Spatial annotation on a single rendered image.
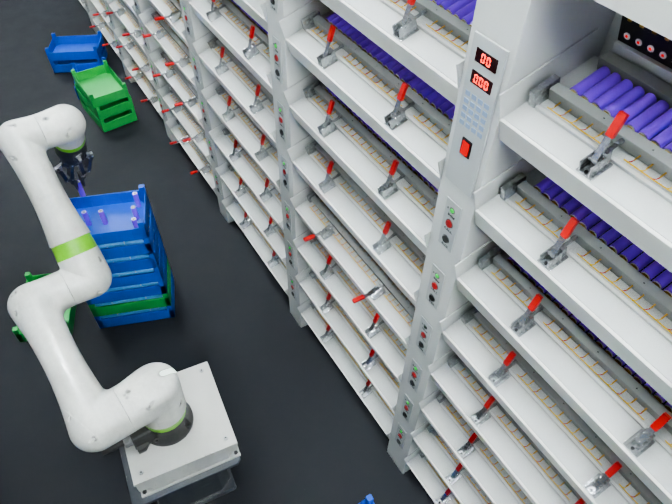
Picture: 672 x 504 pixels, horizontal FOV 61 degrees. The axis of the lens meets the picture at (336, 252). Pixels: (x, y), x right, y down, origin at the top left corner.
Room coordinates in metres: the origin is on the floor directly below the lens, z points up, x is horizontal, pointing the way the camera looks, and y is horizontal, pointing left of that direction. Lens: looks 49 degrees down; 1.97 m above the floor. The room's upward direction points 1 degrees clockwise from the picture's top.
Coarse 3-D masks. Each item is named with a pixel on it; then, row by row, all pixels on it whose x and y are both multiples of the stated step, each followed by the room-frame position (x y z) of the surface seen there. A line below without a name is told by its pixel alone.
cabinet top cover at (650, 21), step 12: (600, 0) 0.66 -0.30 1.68; (612, 0) 0.64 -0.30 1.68; (624, 0) 0.63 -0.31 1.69; (636, 0) 0.62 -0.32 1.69; (648, 0) 0.61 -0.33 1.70; (660, 0) 0.60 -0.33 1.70; (624, 12) 0.63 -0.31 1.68; (636, 12) 0.62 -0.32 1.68; (648, 12) 0.60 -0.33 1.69; (660, 12) 0.59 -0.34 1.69; (648, 24) 0.60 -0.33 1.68; (660, 24) 0.59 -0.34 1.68
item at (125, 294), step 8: (136, 288) 1.35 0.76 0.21; (144, 288) 1.35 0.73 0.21; (152, 288) 1.35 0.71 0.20; (160, 288) 1.36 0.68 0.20; (104, 296) 1.32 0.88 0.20; (112, 296) 1.32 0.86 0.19; (120, 296) 1.33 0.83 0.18; (128, 296) 1.33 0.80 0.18; (136, 296) 1.34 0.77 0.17; (144, 296) 1.35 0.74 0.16; (88, 304) 1.30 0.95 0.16
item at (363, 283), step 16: (304, 192) 1.34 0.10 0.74; (304, 208) 1.32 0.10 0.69; (320, 224) 1.24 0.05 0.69; (320, 240) 1.19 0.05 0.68; (336, 240) 1.18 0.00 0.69; (336, 256) 1.12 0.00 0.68; (352, 256) 1.11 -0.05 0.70; (368, 256) 1.10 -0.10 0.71; (352, 272) 1.06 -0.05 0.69; (368, 272) 1.05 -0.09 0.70; (384, 272) 1.04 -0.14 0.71; (368, 288) 1.00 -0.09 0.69; (384, 304) 0.94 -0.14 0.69; (384, 320) 0.91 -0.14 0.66; (400, 320) 0.89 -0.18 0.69; (400, 336) 0.84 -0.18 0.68
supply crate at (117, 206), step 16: (128, 192) 1.54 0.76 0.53; (144, 192) 1.54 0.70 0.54; (80, 208) 1.50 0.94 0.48; (96, 208) 1.50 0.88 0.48; (112, 208) 1.51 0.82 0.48; (128, 208) 1.51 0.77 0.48; (144, 208) 1.46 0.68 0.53; (96, 224) 1.42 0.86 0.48; (112, 224) 1.42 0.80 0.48; (128, 224) 1.43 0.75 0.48; (144, 224) 1.37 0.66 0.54; (96, 240) 1.33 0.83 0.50; (112, 240) 1.34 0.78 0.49; (128, 240) 1.35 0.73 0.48
